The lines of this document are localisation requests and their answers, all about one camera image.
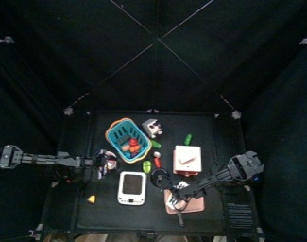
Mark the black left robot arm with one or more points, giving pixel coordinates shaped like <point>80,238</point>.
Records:
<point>42,159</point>

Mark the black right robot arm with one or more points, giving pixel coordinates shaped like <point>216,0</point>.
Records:
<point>238,168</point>

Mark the yellow toy banana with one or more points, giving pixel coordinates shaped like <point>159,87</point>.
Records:
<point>91,199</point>

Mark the white card with black print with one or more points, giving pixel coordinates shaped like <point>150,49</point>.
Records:
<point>171,201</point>

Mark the pink cutting board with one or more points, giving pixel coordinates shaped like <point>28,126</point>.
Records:
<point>195,206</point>

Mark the beige toy egg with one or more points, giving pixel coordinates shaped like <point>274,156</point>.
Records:
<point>126,147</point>

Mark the blue toy piece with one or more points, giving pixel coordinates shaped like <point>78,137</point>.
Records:
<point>128,154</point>

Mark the orange toy fruit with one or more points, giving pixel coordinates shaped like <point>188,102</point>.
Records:
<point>135,148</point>

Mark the red toy tomato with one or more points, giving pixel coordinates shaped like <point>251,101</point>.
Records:
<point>134,141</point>

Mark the teal basket with orange rim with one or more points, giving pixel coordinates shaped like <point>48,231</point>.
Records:
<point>118,132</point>

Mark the white toy kitchen scale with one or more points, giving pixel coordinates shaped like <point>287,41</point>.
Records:
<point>132,188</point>

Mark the lime green toy pea pod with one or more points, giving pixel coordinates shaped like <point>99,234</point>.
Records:
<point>146,166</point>

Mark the white box with pink base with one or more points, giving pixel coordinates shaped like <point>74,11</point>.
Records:
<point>187,159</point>

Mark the red and white toy piece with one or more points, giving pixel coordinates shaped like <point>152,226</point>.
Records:
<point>156,159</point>

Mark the small green toy vegetable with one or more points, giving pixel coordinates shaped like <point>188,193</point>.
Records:
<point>156,144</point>

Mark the black and white round object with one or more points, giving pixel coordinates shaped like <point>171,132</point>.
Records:
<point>151,127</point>

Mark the dark green toy vegetable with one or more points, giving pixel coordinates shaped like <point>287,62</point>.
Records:
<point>187,139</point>

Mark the grey metal frame bracket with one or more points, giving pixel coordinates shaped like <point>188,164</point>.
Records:
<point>306,42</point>
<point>6,40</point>
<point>68,111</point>
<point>152,111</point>
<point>236,114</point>

